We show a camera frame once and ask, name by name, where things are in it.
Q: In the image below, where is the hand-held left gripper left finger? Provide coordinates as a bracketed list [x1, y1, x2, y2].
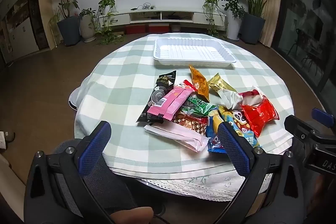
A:
[24, 120, 112, 224]

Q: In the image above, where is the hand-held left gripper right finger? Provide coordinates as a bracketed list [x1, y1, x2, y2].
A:
[218, 121, 306, 224]

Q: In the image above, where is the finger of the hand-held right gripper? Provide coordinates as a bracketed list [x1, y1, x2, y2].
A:
[312, 108, 334, 122]
[285, 114, 319, 146]

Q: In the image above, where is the panda print snack packet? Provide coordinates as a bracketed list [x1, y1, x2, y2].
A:
[218, 106, 263, 148]

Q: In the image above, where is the red crinkled snack packet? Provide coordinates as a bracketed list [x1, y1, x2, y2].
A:
[240, 97, 279, 138]

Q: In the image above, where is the brown red patterned packet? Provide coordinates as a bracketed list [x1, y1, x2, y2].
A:
[175, 112, 209, 135]

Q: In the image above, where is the silver white snack packet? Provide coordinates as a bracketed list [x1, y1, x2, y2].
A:
[218, 89, 243, 110]

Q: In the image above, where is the green snack packet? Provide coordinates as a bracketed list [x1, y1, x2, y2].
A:
[181, 95, 218, 119]

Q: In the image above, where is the pale pink long packet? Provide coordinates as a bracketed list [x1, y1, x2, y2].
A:
[144, 123, 213, 153]

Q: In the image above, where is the gold foil snack packet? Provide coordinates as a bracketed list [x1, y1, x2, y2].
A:
[207, 72, 237, 96]

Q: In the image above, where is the orange snack packet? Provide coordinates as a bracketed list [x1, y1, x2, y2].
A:
[189, 65, 210, 102]

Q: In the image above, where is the bright pink snack packet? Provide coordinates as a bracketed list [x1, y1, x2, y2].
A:
[147, 86, 194, 121]

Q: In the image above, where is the small red white snack packet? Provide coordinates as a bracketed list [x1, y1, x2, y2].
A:
[183, 80, 197, 92]

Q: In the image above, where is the black snack packet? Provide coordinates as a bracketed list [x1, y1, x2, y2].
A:
[136, 70, 177, 125]

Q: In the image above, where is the white plastic tray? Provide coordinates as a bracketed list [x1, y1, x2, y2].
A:
[153, 38, 237, 69]

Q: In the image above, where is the person's left hand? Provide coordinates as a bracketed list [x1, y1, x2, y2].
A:
[110, 207, 154, 224]

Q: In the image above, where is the white lace tablecloth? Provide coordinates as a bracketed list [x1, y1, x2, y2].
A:
[142, 174, 273, 202]

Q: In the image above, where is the round white table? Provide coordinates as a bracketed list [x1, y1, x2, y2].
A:
[69, 88, 82, 110]

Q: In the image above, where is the green white checked tablecloth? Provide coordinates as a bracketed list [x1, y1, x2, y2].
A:
[74, 34, 294, 178]

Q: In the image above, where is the dark glass sliding door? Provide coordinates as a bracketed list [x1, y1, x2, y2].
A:
[273, 0, 336, 101]

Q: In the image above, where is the leafy plant tall white pot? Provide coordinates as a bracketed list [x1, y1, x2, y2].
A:
[222, 0, 246, 41]

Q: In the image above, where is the small plant white ribbed pot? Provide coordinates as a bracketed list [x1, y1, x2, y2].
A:
[79, 8, 96, 42]

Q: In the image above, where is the tall tree in grey pot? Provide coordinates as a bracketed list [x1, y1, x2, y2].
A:
[42, 0, 80, 46]

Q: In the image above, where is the red storage box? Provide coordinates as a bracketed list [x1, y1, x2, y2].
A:
[125, 25, 146, 35]
[148, 24, 170, 33]

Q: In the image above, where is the white television cabinet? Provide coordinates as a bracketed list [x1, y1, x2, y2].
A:
[105, 7, 226, 28]

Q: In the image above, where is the trailing pothos plant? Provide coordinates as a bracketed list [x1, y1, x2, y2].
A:
[202, 0, 227, 38]
[94, 0, 125, 45]

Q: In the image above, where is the tangle of cables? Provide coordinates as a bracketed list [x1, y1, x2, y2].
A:
[130, 3, 156, 11]

